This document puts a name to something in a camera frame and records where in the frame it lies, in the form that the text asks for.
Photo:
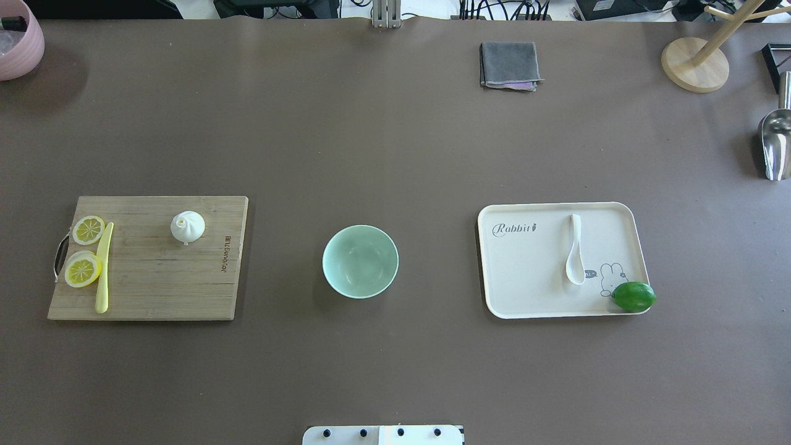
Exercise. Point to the lemon slice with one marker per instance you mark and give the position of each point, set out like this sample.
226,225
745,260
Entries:
88,230
82,268

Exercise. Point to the green lime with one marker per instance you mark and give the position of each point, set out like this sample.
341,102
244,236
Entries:
634,296

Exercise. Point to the folded grey cloth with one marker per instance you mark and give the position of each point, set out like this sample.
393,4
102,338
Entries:
509,65

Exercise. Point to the wooden cutting board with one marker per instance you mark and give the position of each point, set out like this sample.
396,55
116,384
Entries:
151,275

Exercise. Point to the white ceramic spoon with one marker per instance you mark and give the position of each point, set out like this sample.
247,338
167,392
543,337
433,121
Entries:
574,265

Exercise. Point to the yellow plastic knife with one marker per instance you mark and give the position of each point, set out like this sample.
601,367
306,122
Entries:
102,253

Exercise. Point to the cream rabbit tray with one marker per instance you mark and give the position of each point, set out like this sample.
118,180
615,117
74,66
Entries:
523,253

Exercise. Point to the white steamed bun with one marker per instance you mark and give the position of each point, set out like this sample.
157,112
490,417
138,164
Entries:
187,227

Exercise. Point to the metal scoop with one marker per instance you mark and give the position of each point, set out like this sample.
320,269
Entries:
774,131

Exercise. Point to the upper lemon slice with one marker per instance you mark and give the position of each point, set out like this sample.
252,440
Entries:
88,230

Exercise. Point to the lower lemon slice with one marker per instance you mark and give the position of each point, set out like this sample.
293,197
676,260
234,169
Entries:
82,268

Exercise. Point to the wooden mug tree stand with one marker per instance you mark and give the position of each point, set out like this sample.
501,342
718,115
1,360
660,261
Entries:
698,65

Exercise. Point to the pink bowl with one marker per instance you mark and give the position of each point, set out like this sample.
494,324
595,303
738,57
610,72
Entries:
27,51

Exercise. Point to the light green bowl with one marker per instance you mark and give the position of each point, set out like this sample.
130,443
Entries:
360,261

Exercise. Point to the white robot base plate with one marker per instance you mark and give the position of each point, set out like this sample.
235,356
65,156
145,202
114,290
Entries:
384,434

